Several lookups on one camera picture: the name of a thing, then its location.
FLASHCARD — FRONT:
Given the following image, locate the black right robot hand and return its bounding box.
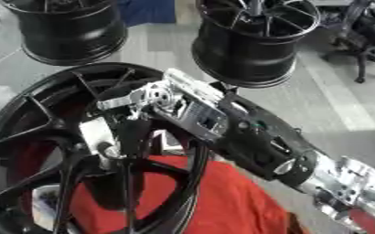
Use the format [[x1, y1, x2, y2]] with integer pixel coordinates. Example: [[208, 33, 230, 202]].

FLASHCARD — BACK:
[[86, 80, 161, 160]]

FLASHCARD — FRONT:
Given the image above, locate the white pin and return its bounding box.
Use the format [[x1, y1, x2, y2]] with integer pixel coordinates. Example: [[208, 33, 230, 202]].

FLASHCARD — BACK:
[[77, 117, 127, 161]]

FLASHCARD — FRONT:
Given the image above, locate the black spoked wheel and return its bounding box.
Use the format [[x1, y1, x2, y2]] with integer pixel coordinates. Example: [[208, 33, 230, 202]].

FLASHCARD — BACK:
[[0, 61, 215, 234]]

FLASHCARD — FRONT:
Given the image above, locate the black wheel rim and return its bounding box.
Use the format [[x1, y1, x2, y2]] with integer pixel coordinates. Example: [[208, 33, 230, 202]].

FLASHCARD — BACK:
[[190, 0, 324, 90], [0, 0, 130, 67]]

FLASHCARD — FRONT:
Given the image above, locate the white plastic container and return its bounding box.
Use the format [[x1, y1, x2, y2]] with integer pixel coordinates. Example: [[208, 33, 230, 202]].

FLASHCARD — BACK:
[[30, 184, 76, 233]]

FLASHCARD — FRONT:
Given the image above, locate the blue fabric object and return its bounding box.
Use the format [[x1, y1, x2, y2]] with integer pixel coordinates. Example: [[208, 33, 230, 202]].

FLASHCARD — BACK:
[[113, 0, 178, 27]]

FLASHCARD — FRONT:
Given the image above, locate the black office chair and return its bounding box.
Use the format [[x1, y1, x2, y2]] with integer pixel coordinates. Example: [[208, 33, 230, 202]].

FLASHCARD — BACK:
[[322, 0, 375, 84]]

